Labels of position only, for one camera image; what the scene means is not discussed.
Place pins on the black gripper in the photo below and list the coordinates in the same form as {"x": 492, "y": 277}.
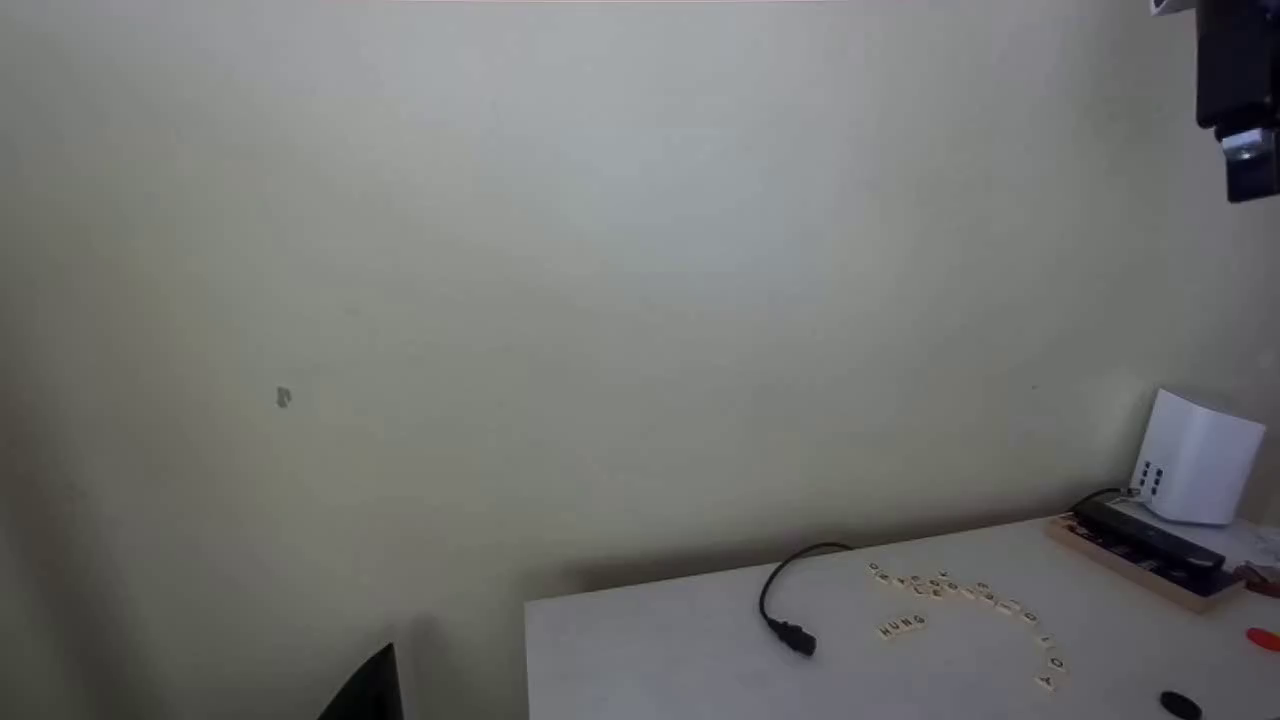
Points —
{"x": 1243, "y": 60}

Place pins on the cream letter G tile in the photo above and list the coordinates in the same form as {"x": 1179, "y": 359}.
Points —
{"x": 922, "y": 623}

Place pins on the cream letter N tile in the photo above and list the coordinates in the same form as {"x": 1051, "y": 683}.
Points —
{"x": 910, "y": 624}

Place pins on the cream letter U tile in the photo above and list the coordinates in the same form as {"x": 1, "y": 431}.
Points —
{"x": 897, "y": 624}

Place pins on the white mesh speaker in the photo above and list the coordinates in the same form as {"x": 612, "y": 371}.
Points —
{"x": 1202, "y": 462}

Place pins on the black remote control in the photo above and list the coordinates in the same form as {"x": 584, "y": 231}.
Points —
{"x": 1144, "y": 541}

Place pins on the red disc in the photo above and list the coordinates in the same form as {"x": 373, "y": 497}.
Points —
{"x": 1264, "y": 642}

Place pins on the black furniture corner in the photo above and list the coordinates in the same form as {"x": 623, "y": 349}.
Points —
{"x": 373, "y": 692}

